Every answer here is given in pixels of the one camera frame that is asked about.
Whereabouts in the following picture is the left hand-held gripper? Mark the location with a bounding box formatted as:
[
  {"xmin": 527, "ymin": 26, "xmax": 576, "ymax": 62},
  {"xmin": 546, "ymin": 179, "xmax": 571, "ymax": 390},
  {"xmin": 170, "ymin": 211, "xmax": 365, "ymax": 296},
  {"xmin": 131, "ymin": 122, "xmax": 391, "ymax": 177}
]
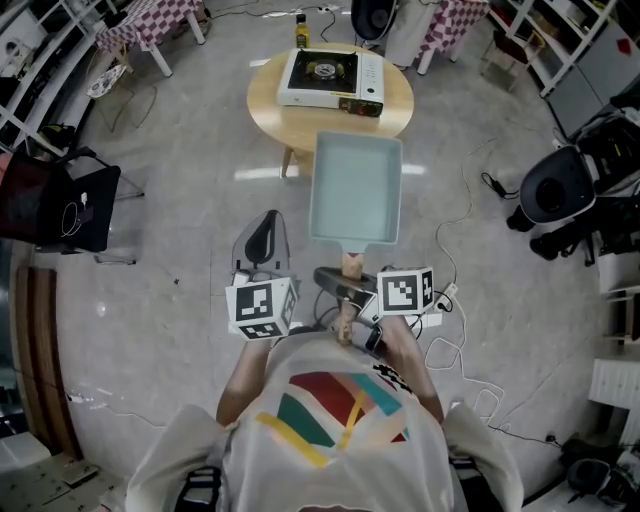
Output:
[{"xmin": 224, "ymin": 210, "xmax": 301, "ymax": 342}]

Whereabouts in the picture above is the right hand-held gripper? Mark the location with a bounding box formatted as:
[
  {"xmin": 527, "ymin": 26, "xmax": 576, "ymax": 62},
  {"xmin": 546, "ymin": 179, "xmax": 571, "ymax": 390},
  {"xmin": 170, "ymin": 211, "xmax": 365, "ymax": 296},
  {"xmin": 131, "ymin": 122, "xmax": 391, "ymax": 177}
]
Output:
[{"xmin": 313, "ymin": 266, "xmax": 435, "ymax": 351}]

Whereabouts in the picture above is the light blue square pan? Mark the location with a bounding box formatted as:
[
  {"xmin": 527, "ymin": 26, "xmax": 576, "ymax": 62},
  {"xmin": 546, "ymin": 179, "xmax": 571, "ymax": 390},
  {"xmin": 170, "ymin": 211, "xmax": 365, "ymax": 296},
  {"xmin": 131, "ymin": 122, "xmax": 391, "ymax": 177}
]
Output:
[{"xmin": 307, "ymin": 130, "xmax": 404, "ymax": 347}]

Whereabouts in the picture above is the person's left forearm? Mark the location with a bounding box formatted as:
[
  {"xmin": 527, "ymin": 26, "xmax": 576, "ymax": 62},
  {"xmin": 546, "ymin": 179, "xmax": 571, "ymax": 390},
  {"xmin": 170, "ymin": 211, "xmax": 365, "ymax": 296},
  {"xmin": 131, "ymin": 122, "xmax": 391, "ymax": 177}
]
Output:
[{"xmin": 215, "ymin": 337, "xmax": 274, "ymax": 426}]

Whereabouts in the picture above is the person's right forearm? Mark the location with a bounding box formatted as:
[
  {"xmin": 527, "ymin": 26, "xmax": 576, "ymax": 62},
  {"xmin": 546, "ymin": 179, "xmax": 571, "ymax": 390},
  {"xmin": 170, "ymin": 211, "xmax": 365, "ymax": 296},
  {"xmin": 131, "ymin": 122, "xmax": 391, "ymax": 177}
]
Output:
[{"xmin": 382, "ymin": 315, "xmax": 445, "ymax": 424}]

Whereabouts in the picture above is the white power strip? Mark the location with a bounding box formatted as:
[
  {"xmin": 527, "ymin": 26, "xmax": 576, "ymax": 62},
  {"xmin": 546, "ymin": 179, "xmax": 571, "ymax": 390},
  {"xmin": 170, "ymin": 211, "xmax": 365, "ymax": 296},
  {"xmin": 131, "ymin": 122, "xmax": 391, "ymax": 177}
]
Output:
[{"xmin": 433, "ymin": 282, "xmax": 460, "ymax": 314}]

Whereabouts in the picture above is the round wooden table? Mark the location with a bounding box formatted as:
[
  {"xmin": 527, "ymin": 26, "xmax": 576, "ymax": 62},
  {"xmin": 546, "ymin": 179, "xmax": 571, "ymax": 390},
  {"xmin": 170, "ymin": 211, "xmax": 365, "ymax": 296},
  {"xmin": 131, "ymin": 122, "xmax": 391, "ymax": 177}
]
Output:
[{"xmin": 246, "ymin": 42, "xmax": 415, "ymax": 179}]

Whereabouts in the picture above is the black fabric chair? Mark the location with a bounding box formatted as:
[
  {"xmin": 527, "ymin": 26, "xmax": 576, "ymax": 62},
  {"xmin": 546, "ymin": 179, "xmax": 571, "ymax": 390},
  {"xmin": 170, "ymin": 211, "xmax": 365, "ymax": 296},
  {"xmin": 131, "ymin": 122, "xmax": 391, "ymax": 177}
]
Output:
[{"xmin": 0, "ymin": 147, "xmax": 146, "ymax": 266}]

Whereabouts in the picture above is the person's white printed shirt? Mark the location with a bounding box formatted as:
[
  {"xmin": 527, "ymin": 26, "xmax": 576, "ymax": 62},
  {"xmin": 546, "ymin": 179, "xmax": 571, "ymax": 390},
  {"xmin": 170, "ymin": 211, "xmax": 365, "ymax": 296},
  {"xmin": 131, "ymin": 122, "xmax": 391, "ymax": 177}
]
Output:
[{"xmin": 124, "ymin": 332, "xmax": 524, "ymax": 512}]

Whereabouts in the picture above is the black power adapter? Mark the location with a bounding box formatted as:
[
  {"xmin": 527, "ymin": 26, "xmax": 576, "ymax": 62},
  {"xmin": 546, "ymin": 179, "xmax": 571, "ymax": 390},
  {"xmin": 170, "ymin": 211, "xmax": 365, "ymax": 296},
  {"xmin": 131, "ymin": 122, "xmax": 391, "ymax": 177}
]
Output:
[{"xmin": 480, "ymin": 172, "xmax": 521, "ymax": 200}]

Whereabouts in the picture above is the brown wooden bench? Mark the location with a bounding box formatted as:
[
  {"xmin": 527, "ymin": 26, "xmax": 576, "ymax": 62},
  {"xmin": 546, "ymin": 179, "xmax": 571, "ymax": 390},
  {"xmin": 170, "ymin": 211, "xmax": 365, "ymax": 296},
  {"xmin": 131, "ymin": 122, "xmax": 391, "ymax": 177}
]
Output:
[{"xmin": 13, "ymin": 267, "xmax": 84, "ymax": 461}]

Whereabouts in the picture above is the checkered cloth table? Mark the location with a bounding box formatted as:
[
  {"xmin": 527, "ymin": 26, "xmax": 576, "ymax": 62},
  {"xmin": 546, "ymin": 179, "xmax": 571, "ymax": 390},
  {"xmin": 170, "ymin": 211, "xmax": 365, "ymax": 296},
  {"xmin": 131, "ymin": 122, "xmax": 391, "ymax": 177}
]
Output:
[
  {"xmin": 414, "ymin": 0, "xmax": 491, "ymax": 76},
  {"xmin": 94, "ymin": 0, "xmax": 207, "ymax": 79}
]

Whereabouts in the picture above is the white open shelf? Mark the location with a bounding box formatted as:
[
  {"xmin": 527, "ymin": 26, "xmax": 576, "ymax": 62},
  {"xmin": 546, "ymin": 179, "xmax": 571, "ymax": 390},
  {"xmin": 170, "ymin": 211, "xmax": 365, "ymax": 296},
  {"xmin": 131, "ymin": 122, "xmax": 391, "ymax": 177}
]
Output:
[
  {"xmin": 0, "ymin": 0, "xmax": 119, "ymax": 156},
  {"xmin": 487, "ymin": 0, "xmax": 640, "ymax": 99}
]

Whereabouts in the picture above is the white perforated board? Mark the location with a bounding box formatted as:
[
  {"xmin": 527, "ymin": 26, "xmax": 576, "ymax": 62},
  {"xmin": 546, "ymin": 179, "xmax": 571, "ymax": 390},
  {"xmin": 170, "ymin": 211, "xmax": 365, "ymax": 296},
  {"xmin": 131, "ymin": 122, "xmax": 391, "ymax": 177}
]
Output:
[{"xmin": 0, "ymin": 452, "xmax": 126, "ymax": 512}]

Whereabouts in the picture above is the grey cabinet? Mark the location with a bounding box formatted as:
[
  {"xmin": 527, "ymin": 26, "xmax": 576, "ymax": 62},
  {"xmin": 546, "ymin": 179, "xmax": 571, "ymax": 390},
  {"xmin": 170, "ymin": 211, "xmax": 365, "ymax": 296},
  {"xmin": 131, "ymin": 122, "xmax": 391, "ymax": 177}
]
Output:
[{"xmin": 544, "ymin": 29, "xmax": 640, "ymax": 139}]

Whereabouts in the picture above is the white charger cable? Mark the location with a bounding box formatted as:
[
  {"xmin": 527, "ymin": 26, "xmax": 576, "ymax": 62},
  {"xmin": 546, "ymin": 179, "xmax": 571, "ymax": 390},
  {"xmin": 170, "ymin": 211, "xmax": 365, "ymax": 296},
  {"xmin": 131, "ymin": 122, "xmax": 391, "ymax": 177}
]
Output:
[{"xmin": 60, "ymin": 192, "xmax": 94, "ymax": 239}]

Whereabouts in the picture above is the wire stool floral cushion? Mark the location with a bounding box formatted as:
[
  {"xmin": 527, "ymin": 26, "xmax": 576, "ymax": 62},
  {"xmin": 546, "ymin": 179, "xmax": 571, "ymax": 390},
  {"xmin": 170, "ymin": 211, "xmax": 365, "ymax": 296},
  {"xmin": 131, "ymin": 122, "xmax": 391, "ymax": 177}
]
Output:
[{"xmin": 85, "ymin": 47, "xmax": 136, "ymax": 101}]

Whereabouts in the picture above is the black harness strap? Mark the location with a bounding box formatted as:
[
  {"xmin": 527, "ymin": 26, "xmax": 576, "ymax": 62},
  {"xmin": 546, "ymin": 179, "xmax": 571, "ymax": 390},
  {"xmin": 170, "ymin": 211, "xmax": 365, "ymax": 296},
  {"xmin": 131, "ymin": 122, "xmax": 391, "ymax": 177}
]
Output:
[
  {"xmin": 449, "ymin": 457, "xmax": 501, "ymax": 512},
  {"xmin": 179, "ymin": 467, "xmax": 221, "ymax": 512}
]

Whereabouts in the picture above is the wooden frame chair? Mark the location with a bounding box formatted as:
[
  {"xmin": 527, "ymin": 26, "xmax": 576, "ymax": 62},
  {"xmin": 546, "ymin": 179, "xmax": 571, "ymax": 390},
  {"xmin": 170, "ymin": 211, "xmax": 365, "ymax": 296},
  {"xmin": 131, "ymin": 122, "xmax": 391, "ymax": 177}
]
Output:
[{"xmin": 479, "ymin": 29, "xmax": 546, "ymax": 94}]

